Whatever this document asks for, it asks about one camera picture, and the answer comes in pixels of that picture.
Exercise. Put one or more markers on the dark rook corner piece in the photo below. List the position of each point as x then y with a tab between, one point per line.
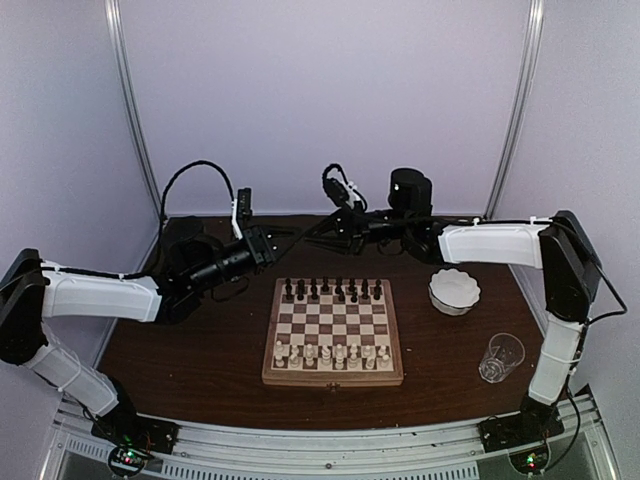
377	291

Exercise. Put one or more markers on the aluminium front rail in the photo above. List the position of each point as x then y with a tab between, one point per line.
442	451

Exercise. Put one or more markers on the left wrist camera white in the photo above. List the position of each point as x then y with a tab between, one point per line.
241	211

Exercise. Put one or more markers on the clear plastic cup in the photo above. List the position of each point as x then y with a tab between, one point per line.
503	354

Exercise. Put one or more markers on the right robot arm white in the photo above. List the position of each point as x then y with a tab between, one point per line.
536	281

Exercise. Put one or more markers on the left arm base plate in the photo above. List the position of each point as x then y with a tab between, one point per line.
123	426

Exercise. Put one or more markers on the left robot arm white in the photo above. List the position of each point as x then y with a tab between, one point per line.
33	290

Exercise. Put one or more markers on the white scalloped bowl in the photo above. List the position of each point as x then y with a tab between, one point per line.
453	292

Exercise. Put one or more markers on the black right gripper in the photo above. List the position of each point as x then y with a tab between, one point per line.
351	227

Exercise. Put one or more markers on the white knight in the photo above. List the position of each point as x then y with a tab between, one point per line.
370	362

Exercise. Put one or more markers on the aluminium corner post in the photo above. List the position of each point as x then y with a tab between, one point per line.
117	37
529	59

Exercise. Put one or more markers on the wooden chess board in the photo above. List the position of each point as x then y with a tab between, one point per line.
349	314

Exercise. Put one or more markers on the dark rook far piece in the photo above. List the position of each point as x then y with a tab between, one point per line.
288	290

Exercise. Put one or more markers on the right aluminium corner post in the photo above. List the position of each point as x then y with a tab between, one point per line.
529	59

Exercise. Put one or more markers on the left aluminium corner post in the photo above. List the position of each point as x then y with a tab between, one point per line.
117	37

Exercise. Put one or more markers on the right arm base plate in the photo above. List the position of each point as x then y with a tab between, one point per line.
509	432

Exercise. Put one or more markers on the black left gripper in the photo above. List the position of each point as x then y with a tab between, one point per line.
261	247

